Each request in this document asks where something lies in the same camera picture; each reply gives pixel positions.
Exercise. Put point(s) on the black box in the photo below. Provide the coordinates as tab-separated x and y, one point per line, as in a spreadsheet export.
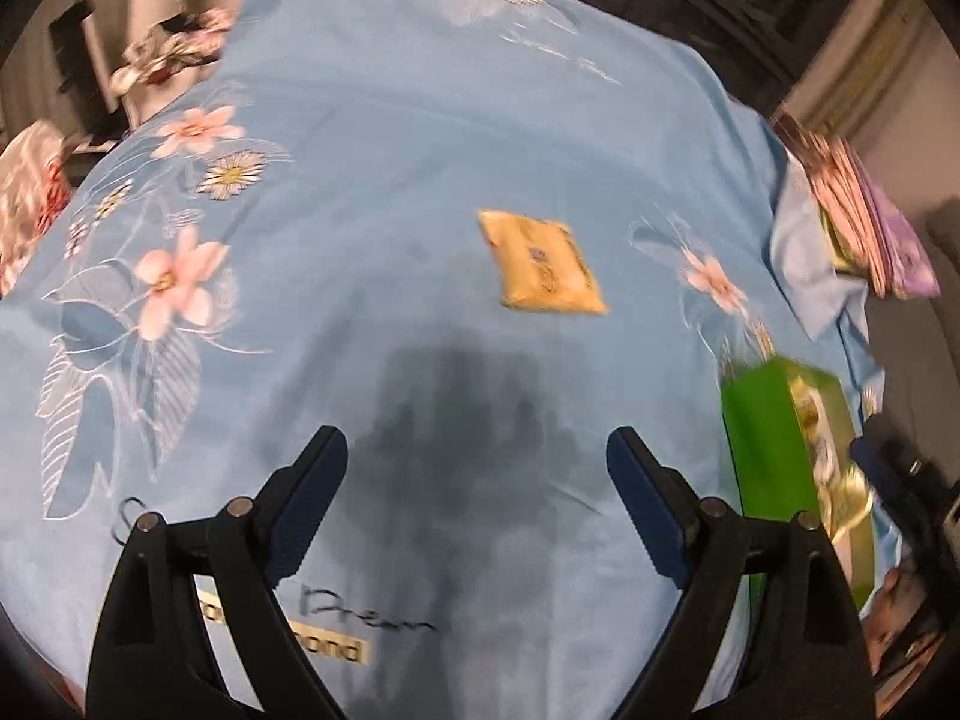
71	45

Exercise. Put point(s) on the stack of folded pastel cloths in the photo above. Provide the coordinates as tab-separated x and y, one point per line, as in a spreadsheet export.
870	217

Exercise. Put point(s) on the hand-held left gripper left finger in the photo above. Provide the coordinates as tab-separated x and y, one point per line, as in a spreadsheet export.
307	510

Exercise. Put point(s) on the blue floral bedsheet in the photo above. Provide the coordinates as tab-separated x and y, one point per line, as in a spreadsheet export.
375	165

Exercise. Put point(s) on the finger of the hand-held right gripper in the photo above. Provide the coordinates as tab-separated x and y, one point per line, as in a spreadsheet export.
874	461

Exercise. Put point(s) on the green cardboard box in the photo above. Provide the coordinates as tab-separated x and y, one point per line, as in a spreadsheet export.
765	450

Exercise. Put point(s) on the light blue folded cloth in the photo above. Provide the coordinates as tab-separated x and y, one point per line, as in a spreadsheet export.
802	262

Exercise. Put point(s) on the yellow beige biscuit packet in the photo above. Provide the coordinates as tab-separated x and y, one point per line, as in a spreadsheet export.
540	262

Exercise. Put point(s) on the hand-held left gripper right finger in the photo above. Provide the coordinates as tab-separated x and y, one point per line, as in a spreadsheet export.
652	510

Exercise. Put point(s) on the crumpled floral cloth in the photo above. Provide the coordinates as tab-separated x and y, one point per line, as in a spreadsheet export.
172	49

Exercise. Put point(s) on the grey sofa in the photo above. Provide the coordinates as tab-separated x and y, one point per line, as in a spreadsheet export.
930	360

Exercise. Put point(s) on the red and white patterned bag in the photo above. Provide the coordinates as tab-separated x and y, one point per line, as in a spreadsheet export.
30	195

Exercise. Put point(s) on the shiny gold snack packet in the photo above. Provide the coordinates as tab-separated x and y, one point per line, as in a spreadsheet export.
844	495

